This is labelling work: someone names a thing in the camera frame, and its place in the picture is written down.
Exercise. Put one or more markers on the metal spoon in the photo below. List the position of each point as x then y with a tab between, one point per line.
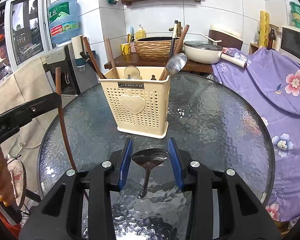
150	157
176	63

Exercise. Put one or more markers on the cream pan with lid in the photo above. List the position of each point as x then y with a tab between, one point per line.
202	53

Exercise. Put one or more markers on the white wall socket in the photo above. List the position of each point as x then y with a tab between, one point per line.
17	147

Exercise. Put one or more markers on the cream perforated utensil holder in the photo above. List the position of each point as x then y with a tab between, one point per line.
135	110

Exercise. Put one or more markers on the brass faucet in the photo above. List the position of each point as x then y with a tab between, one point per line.
179	28

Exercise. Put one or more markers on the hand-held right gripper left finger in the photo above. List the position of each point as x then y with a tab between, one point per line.
125	165

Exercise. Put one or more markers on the grey water dispenser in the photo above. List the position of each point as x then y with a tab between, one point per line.
52	56

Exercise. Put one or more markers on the purple floral cloth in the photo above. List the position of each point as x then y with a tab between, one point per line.
265	92

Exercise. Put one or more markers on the small clear bottle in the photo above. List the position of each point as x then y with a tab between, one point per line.
257	39

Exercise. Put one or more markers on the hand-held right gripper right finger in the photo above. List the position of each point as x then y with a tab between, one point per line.
176	162

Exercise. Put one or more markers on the orange clothing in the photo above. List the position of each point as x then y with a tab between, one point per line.
0	218

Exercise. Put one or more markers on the blue water jug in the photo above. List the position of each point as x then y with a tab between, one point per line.
63	20

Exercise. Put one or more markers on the person's left hand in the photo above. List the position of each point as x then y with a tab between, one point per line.
5	180

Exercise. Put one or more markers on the black chopstick gold band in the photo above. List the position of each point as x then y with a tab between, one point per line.
173	40

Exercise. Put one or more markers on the sliding window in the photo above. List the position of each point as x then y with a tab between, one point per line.
27	27

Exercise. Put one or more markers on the black chopstick silver band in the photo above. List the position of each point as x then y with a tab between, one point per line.
86	58

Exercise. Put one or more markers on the white microwave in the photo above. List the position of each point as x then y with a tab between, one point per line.
293	45

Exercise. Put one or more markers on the small wooden box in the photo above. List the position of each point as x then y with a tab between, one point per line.
253	48

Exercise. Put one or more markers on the yellow mug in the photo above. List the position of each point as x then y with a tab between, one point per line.
125	48

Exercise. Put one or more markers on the white cup dispenser tube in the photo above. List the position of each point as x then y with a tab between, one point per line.
77	47

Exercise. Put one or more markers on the yellow roll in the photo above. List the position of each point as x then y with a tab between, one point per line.
264	27

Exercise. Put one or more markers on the brown white rice cooker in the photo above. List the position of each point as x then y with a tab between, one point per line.
226	38

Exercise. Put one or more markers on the small pink pump bottle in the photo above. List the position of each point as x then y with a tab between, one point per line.
133	47

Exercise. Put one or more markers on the beige cloth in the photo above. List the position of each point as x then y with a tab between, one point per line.
27	87

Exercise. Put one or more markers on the yellow dish soap bottle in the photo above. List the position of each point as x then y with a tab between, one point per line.
140	33

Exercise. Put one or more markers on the brown glass bottle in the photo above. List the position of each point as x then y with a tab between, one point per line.
271	39

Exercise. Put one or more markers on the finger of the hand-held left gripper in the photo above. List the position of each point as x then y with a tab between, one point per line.
27	115

